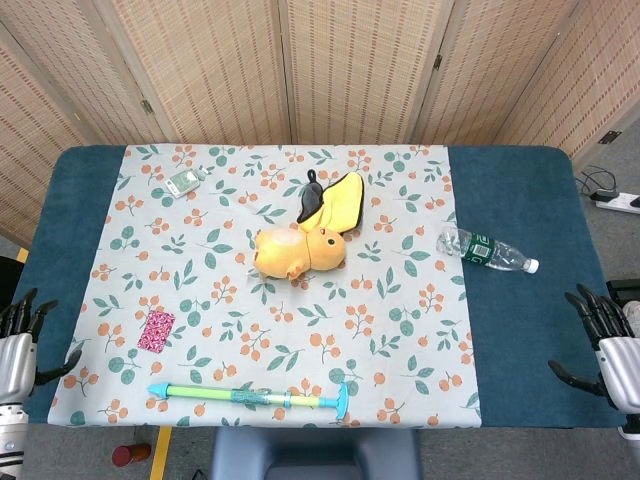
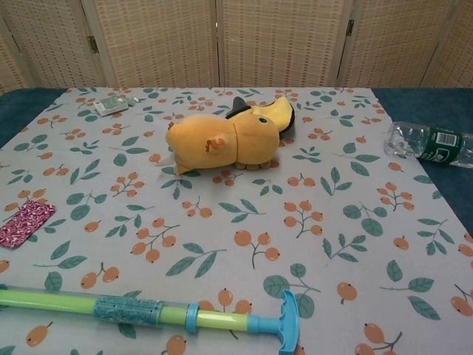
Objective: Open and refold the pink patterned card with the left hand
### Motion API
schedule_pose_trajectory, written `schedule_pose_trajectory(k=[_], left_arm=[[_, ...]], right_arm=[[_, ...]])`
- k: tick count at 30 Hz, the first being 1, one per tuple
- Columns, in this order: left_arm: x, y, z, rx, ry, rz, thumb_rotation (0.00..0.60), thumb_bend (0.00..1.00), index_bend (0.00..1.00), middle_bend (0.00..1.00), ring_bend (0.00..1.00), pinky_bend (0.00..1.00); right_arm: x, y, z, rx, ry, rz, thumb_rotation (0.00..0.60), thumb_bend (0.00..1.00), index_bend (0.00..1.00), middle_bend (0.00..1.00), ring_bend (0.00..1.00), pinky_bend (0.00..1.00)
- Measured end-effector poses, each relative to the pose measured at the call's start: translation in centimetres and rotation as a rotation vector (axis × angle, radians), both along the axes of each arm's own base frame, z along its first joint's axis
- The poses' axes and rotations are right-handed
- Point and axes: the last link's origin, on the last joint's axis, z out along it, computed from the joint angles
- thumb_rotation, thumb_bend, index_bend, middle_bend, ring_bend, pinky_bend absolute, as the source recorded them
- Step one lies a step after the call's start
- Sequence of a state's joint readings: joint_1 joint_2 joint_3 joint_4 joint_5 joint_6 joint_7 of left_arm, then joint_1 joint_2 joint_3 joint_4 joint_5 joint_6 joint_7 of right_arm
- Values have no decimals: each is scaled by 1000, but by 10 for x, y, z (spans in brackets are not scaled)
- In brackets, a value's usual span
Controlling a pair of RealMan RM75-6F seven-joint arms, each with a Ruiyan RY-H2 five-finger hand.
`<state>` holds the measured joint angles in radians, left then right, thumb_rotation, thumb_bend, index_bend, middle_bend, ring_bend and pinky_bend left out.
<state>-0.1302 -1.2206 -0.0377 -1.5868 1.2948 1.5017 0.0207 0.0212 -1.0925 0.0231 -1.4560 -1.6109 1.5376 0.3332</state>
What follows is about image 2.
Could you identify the pink glitter pouch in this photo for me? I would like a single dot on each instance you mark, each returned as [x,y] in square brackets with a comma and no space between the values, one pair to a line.
[27,223]

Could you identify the yellow plush duck toy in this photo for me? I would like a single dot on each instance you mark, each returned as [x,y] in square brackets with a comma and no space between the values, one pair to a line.
[221,142]

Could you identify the floral print tablecloth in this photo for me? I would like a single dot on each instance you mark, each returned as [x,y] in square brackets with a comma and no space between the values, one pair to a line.
[240,222]

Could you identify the small green white box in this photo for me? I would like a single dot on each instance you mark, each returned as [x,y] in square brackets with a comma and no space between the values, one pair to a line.
[110,106]

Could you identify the bamboo folding screen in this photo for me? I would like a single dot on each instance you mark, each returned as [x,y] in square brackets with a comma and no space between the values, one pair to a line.
[166,40]

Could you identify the green blue toy water pump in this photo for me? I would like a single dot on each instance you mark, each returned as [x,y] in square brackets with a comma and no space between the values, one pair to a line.
[129,308]

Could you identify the clear plastic water bottle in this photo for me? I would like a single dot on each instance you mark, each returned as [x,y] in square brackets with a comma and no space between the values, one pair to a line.
[439,144]

